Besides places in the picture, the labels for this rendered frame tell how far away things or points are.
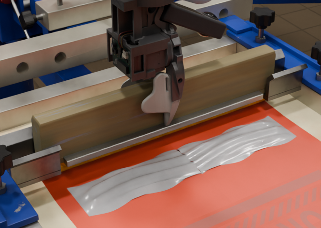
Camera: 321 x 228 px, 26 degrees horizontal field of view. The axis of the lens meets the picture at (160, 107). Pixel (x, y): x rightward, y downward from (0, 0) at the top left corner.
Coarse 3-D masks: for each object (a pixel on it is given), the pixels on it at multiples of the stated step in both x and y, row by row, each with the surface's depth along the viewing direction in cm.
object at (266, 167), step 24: (216, 120) 112; (240, 120) 112; (288, 120) 112; (288, 144) 106; (312, 144) 106; (216, 168) 101; (240, 168) 101; (264, 168) 101; (288, 168) 101; (312, 168) 101; (240, 192) 97
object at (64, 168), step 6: (258, 102) 115; (240, 108) 114; (222, 114) 112; (204, 120) 110; (186, 126) 109; (168, 132) 107; (150, 138) 106; (156, 138) 107; (138, 144) 105; (120, 150) 104; (102, 156) 102; (84, 162) 101; (66, 168) 100
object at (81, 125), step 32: (224, 64) 106; (256, 64) 109; (96, 96) 98; (128, 96) 99; (192, 96) 105; (224, 96) 109; (32, 128) 95; (64, 128) 95; (96, 128) 98; (128, 128) 101
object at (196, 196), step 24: (144, 144) 106; (168, 144) 106; (72, 168) 101; (96, 168) 101; (120, 168) 101; (168, 192) 97; (192, 192) 97; (216, 192) 97; (72, 216) 92; (96, 216) 92; (120, 216) 92; (144, 216) 92; (168, 216) 92; (192, 216) 92
